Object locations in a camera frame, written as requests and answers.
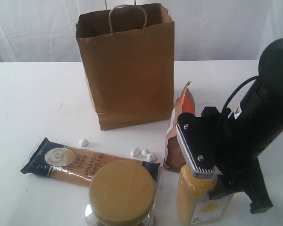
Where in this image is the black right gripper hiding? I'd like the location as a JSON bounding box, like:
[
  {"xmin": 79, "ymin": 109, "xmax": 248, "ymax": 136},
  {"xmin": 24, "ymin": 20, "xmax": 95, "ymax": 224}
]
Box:
[{"xmin": 201, "ymin": 106, "xmax": 273, "ymax": 210}]

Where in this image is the yellow millet bottle white cap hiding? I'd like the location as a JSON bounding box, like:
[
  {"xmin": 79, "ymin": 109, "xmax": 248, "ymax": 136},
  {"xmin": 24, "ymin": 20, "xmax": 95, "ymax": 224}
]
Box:
[{"xmin": 176, "ymin": 164, "xmax": 233, "ymax": 226}]

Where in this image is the brown orange coffee pouch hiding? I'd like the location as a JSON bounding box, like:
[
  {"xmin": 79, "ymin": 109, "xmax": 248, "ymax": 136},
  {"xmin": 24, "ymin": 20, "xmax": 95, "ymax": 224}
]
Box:
[{"xmin": 163, "ymin": 81, "xmax": 196, "ymax": 173}]

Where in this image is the brown paper bag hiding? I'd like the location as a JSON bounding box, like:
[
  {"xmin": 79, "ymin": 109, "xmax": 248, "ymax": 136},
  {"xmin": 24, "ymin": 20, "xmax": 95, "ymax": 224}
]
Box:
[{"xmin": 76, "ymin": 3, "xmax": 175, "ymax": 130}]

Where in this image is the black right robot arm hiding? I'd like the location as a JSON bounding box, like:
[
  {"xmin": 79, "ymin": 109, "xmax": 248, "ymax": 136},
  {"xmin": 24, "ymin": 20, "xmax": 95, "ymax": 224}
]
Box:
[{"xmin": 209, "ymin": 38, "xmax": 283, "ymax": 214}]

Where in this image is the clear jar gold lid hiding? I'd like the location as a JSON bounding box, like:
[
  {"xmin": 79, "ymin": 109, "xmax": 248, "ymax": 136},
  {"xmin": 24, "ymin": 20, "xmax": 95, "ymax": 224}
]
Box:
[{"xmin": 85, "ymin": 160, "xmax": 160, "ymax": 226}]

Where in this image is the spaghetti packet navy blue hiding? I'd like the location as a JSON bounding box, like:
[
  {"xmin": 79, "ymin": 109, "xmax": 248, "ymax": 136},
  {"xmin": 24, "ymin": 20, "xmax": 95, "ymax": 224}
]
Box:
[{"xmin": 19, "ymin": 137, "xmax": 161, "ymax": 188}]

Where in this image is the white curtain backdrop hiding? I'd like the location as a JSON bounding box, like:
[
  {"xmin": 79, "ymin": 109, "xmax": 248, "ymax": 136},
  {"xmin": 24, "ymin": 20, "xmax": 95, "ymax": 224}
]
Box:
[{"xmin": 0, "ymin": 0, "xmax": 283, "ymax": 62}]

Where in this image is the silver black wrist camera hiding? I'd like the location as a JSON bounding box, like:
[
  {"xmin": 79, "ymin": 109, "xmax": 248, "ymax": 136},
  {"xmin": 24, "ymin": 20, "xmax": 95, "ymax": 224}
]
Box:
[{"xmin": 176, "ymin": 113, "xmax": 216, "ymax": 179}]

